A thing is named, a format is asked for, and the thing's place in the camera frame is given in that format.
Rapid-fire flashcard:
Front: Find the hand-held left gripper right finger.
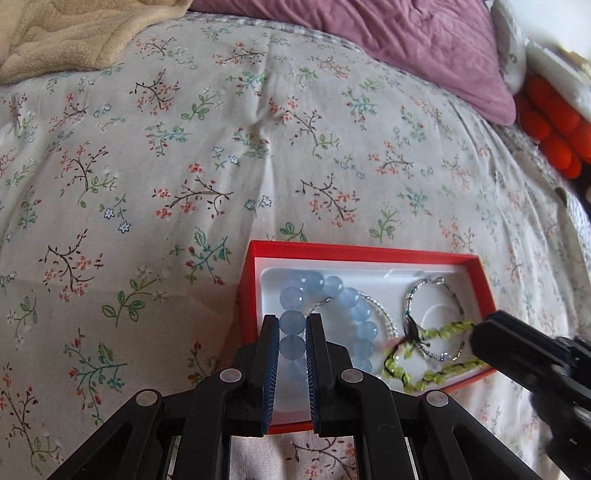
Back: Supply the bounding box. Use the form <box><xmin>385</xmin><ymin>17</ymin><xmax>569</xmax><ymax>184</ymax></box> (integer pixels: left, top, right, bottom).
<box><xmin>305</xmin><ymin>314</ymin><xmax>543</xmax><ymax>480</ymax></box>

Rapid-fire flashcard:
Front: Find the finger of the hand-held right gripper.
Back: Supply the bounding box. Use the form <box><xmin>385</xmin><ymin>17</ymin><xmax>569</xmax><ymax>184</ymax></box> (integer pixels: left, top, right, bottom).
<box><xmin>482</xmin><ymin>309</ymin><xmax>574</xmax><ymax>352</ymax></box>
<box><xmin>470</xmin><ymin>320</ymin><xmax>563</xmax><ymax>385</ymax></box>

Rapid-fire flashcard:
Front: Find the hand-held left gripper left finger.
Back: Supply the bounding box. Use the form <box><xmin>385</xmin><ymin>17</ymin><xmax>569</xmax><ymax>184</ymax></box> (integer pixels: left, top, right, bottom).
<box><xmin>46</xmin><ymin>314</ymin><xmax>280</xmax><ymax>480</ymax></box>

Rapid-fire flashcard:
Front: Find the green bead bracelet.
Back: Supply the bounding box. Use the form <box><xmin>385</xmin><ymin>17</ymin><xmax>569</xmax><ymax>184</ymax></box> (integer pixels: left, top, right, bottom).
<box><xmin>381</xmin><ymin>320</ymin><xmax>490</xmax><ymax>395</ymax></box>

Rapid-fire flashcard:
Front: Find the blue bead bracelet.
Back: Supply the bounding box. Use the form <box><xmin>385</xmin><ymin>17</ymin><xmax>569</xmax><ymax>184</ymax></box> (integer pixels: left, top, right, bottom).
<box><xmin>278</xmin><ymin>270</ymin><xmax>380</xmax><ymax>386</ymax></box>

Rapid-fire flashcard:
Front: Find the red jewelry box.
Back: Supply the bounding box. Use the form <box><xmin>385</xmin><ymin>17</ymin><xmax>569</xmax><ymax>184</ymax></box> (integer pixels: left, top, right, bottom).
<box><xmin>235</xmin><ymin>240</ymin><xmax>497</xmax><ymax>435</ymax></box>

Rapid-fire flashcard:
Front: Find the clear bead strand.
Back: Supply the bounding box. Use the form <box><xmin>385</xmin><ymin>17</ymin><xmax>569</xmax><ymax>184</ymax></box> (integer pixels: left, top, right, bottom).
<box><xmin>307</xmin><ymin>291</ymin><xmax>399</xmax><ymax>341</ymax></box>

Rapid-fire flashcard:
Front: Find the orange plush toy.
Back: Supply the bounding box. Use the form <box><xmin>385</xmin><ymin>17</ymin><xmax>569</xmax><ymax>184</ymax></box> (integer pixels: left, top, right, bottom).
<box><xmin>515</xmin><ymin>76</ymin><xmax>591</xmax><ymax>180</ymax></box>

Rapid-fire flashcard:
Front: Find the floral bedsheet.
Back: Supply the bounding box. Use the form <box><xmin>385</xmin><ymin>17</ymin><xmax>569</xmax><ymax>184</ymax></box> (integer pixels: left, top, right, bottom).
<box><xmin>0</xmin><ymin>11</ymin><xmax>591</xmax><ymax>480</ymax></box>

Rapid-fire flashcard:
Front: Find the white printed pillow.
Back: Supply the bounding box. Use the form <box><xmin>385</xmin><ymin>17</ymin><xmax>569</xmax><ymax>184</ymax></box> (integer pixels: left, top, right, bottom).
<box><xmin>489</xmin><ymin>0</ymin><xmax>529</xmax><ymax>90</ymax></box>

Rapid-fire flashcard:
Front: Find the purple pillow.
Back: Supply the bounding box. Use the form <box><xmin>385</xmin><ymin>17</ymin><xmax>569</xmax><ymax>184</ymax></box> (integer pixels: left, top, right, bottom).
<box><xmin>189</xmin><ymin>0</ymin><xmax>517</xmax><ymax>126</ymax></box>

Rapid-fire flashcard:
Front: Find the beige blanket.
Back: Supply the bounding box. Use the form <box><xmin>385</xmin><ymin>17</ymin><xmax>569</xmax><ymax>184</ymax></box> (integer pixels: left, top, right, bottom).
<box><xmin>0</xmin><ymin>0</ymin><xmax>192</xmax><ymax>85</ymax></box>

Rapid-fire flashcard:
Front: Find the thin silver green bracelet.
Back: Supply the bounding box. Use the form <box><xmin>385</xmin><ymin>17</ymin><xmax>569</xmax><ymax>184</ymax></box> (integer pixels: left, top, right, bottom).
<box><xmin>404</xmin><ymin>277</ymin><xmax>476</xmax><ymax>363</ymax></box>

